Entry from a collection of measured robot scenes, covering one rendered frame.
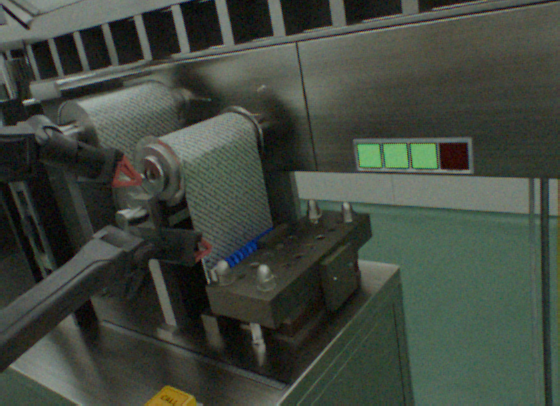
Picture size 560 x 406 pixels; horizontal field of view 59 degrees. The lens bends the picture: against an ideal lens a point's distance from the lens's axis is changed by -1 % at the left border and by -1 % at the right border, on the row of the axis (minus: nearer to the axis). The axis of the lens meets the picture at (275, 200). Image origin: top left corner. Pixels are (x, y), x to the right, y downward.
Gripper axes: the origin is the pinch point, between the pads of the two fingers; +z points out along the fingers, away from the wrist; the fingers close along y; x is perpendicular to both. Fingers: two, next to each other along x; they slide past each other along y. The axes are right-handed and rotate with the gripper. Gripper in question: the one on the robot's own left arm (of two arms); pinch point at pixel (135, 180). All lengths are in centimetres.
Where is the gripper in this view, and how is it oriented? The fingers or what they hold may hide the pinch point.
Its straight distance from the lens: 102.4
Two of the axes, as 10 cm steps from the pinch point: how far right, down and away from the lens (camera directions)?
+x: 2.0, -9.6, 2.1
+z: 6.1, 2.9, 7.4
